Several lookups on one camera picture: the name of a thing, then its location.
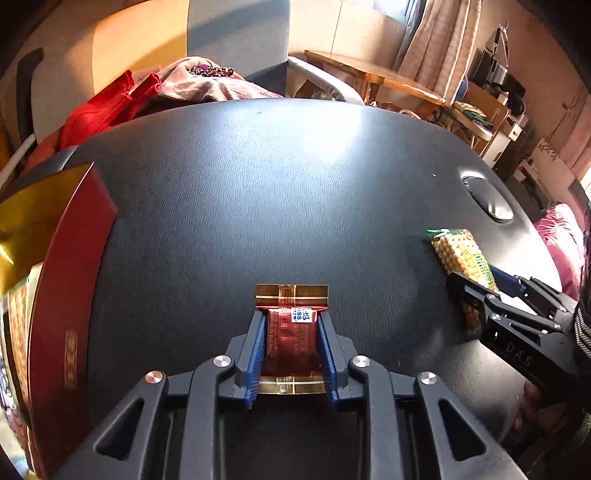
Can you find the pink bedding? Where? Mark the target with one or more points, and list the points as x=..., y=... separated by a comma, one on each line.
x=563, y=238

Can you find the wooden side table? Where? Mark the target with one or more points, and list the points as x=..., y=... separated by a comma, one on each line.
x=371, y=77

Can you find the red gold tin box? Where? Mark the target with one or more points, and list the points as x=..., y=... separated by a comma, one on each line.
x=53, y=233

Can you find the grey and yellow armchair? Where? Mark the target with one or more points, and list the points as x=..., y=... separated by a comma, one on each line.
x=82, y=46

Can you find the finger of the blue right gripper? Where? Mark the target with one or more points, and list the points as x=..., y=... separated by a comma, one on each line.
x=511, y=285
x=473, y=299

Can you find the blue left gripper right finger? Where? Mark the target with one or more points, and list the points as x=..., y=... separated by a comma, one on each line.
x=334, y=352

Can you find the red cloth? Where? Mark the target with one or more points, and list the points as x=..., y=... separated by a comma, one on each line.
x=118, y=102

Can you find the person right hand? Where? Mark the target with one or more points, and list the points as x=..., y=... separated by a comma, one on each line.
x=535, y=412

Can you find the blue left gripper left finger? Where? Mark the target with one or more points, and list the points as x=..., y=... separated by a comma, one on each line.
x=249, y=365

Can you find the green wafer biscuit pack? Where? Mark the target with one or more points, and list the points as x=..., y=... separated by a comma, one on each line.
x=458, y=251

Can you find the pink garment with beads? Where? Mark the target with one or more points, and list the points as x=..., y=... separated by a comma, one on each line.
x=199, y=80

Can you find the red gold candy packet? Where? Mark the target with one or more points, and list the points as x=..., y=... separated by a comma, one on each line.
x=291, y=365

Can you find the striped curtain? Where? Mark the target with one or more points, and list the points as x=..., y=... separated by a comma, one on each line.
x=440, y=50

